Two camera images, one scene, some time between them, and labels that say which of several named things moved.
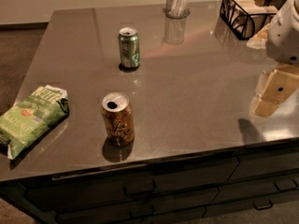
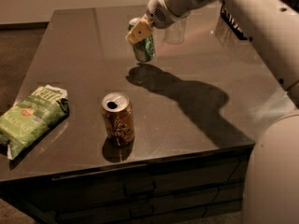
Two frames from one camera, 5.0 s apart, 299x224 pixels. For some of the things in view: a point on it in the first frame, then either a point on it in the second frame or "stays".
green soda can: (129, 44) -> (144, 49)
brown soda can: (118, 119) stays
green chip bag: (31, 116) stays
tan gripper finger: (282, 83) -> (158, 13)
